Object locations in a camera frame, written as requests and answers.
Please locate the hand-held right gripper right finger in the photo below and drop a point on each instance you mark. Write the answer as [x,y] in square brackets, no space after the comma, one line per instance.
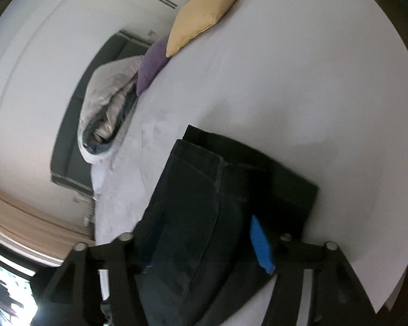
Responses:
[261,244]

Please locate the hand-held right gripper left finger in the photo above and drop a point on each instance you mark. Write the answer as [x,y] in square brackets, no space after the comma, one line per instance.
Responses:
[122,261]

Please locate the black pants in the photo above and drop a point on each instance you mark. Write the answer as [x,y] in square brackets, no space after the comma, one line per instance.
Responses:
[190,210]

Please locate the beige curtain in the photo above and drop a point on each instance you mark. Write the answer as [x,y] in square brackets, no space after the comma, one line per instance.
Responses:
[27,220]

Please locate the glass sliding door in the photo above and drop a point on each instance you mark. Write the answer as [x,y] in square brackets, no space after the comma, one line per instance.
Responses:
[3,288]

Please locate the grey upholstered headboard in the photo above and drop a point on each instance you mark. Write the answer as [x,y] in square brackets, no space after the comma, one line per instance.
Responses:
[71,142]

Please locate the bed with white sheet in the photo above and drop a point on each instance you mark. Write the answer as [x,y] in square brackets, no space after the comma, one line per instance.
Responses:
[292,91]

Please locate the rolled white grey duvet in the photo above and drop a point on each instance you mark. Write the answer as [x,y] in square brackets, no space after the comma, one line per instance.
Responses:
[105,98]

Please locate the purple pillow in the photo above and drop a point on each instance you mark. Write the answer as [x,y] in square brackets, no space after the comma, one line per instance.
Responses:
[151,64]

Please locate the yellow pillow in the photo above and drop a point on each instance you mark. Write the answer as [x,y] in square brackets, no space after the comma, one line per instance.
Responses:
[204,10]

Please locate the white wardrobe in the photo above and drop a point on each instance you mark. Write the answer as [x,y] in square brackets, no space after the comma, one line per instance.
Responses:
[98,3]

